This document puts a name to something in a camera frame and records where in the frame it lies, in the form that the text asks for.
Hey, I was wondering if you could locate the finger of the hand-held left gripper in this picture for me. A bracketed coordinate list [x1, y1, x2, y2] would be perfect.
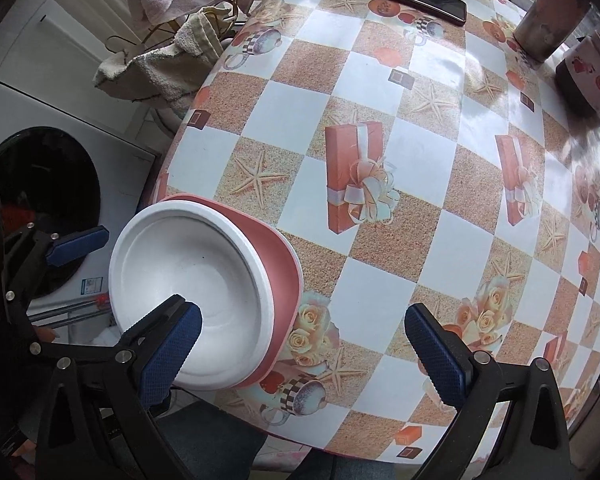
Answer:
[2, 226, 110, 301]
[6, 291, 117, 361]

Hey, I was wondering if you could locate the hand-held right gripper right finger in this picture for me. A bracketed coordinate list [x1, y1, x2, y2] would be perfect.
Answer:
[404, 302, 573, 480]

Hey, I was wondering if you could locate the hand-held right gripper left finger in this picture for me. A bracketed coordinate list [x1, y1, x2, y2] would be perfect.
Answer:
[35, 294, 203, 480]

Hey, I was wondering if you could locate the white bowl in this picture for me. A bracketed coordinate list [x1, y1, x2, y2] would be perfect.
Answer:
[108, 201, 276, 391]

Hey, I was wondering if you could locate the white washing machine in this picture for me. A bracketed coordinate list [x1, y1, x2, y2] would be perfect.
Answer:
[0, 72, 158, 321]

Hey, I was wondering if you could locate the beige towel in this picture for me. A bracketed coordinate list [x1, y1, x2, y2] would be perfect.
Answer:
[92, 7, 231, 113]

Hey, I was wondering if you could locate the checkered printed tablecloth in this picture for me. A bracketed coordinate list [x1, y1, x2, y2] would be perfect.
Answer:
[150, 0, 600, 461]

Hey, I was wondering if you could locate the pink printed pot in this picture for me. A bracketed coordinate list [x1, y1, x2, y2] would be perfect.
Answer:
[555, 29, 600, 122]

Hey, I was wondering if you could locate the pink metal thermos bottle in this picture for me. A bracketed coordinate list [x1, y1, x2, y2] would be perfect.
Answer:
[512, 0, 593, 63]

